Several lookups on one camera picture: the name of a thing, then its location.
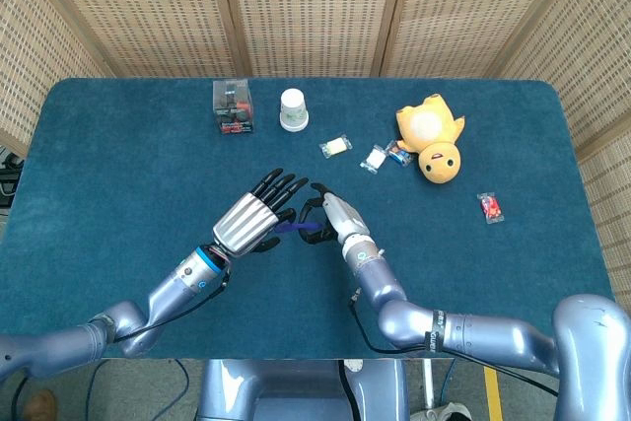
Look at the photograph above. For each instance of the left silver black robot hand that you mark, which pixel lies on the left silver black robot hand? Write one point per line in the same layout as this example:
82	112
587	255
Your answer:
251	216

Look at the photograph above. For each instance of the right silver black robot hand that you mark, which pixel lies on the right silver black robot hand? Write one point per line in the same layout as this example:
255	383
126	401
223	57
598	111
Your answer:
340	219

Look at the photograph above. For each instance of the purple pen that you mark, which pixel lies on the purple pen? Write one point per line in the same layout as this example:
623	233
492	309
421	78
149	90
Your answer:
296	228

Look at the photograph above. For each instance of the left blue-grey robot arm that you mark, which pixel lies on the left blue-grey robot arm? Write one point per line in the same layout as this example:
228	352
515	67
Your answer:
162	300

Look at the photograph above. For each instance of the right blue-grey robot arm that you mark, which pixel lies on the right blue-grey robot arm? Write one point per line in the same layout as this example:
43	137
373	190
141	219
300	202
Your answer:
443	327

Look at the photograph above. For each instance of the white blue candy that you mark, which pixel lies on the white blue candy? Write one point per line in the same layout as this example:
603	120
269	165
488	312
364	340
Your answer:
374	159

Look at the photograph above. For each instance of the colourful candy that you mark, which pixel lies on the colourful candy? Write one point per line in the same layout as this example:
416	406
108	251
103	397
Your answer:
399	154

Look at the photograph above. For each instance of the red candy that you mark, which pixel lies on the red candy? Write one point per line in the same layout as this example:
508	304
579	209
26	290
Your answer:
491	207

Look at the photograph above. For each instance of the white wrapped candy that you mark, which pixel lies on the white wrapped candy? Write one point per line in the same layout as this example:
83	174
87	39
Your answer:
335	146

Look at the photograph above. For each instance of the clear coffee capsule box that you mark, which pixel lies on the clear coffee capsule box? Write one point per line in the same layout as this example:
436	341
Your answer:
233	109

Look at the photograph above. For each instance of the white paper cup stack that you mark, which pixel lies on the white paper cup stack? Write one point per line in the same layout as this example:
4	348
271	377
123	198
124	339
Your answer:
293	111

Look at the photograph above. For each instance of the yellow plush duck toy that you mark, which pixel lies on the yellow plush duck toy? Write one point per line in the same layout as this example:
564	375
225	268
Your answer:
434	137

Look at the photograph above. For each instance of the blue table cloth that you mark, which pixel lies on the blue table cloth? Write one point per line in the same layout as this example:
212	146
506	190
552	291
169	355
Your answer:
123	169

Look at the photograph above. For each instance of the blue-grey robot torso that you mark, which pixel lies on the blue-grey robot torso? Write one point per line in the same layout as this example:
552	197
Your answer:
301	391

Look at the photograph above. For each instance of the woven bamboo folding screen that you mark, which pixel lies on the woven bamboo folding screen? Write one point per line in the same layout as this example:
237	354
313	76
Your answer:
315	7

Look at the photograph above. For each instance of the white shoe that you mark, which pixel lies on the white shoe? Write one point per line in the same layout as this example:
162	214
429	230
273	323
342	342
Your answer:
441	412

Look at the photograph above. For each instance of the yellow floor tape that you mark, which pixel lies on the yellow floor tape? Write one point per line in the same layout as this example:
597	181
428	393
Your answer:
493	394

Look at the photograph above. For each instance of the brown shoe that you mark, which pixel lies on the brown shoe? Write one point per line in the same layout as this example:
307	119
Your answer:
40	405

